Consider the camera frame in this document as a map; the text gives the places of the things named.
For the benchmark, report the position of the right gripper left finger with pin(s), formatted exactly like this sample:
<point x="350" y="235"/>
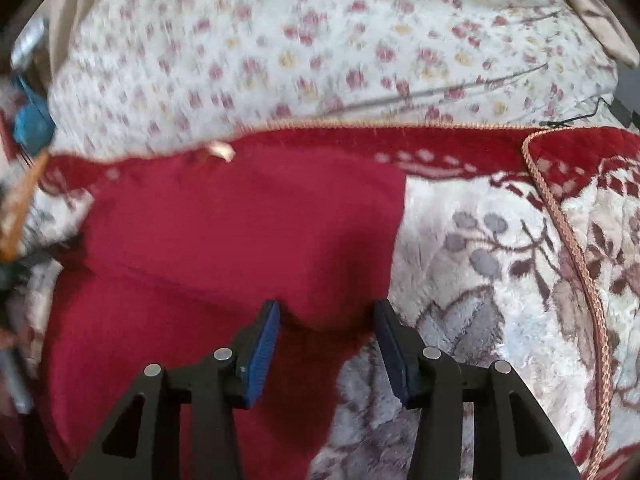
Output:
<point x="140" y="438"/>

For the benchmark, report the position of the dark red small garment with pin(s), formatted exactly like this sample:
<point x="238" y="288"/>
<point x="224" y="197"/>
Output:
<point x="179" y="253"/>

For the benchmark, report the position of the orange checkered pillow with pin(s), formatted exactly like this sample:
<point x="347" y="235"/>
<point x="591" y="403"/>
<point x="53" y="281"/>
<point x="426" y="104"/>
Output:
<point x="15" y="207"/>

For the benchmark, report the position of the white floral quilt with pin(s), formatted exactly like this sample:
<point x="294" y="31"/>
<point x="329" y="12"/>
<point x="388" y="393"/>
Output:
<point x="152" y="77"/>

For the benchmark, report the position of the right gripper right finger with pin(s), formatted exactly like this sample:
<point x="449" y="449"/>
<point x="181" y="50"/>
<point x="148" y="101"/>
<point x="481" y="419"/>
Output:
<point x="513" y="438"/>

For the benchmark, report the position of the red white floral plush blanket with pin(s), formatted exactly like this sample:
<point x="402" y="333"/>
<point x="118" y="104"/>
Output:
<point x="515" y="244"/>

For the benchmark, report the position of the blue plastic bag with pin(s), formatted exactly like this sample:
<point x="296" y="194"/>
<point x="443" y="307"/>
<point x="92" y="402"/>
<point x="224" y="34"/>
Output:
<point x="33" y="126"/>

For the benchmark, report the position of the beige cloth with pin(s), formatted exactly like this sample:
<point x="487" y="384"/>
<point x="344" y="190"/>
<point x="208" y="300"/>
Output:
<point x="607" y="29"/>

